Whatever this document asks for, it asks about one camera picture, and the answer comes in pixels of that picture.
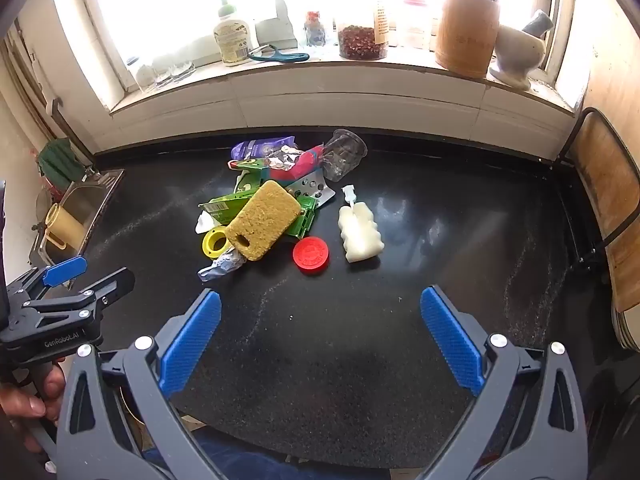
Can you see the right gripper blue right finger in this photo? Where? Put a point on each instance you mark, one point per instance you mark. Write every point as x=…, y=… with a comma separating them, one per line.
x=526, y=419

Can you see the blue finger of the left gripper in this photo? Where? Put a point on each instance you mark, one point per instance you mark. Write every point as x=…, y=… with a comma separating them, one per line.
x=52, y=276
x=106, y=291

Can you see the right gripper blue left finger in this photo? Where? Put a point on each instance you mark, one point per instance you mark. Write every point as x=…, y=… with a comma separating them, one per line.
x=94, y=440

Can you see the yellow tape roll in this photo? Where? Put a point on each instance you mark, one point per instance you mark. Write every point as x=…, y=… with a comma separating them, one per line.
x=215, y=242

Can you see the white blue wrapper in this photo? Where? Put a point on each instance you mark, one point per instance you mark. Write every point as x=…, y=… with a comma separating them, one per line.
x=229, y=261

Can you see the green torn carton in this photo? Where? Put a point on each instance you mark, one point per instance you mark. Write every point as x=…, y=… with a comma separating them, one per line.
x=220, y=211

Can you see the yellow sponge with hole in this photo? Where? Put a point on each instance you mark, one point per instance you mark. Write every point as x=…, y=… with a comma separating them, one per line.
x=261, y=222

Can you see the purple snack bag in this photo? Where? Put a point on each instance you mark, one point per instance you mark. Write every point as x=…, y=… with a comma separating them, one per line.
x=260, y=148

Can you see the red round lid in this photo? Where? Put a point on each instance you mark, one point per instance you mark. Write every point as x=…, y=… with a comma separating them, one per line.
x=311, y=255

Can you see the silver pill blister pack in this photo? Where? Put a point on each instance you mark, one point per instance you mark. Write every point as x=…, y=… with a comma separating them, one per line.
x=312, y=185

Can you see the pink foil snack bag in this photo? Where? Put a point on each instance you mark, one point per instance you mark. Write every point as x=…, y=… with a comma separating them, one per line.
x=306, y=163

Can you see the clear plastic cup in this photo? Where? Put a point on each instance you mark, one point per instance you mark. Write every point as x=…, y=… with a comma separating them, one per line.
x=342, y=154

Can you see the person's left hand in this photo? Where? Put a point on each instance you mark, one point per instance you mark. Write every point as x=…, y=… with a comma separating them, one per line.
x=20, y=405

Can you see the yellow plastic pitcher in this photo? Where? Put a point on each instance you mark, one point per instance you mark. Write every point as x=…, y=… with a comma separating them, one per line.
x=62, y=229

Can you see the stainless steel sink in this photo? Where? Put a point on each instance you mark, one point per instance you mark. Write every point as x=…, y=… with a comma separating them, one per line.
x=85, y=201

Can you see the green cloth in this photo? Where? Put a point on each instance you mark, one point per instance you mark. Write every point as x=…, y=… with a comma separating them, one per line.
x=59, y=164

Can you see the glass cups on sill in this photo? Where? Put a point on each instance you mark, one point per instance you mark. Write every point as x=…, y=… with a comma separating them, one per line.
x=147, y=76

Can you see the dish soap bottle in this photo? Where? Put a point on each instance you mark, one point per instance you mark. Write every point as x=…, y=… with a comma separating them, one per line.
x=232, y=36

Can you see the wooden cutting board in rack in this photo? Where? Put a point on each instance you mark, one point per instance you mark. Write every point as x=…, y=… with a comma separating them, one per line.
x=610, y=177

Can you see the small figurine bottle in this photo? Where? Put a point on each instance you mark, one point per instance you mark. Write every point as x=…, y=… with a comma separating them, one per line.
x=314, y=30

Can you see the jar of red beans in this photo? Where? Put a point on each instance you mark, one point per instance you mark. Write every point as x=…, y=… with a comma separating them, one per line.
x=358, y=43

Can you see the white stone mortar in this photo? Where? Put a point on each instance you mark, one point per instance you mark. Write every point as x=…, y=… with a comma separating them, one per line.
x=517, y=54

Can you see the grey pestle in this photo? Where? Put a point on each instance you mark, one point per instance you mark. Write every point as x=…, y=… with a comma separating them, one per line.
x=539, y=24

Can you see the wooden utensil holder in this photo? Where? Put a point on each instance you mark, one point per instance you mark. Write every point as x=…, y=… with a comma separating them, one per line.
x=467, y=36

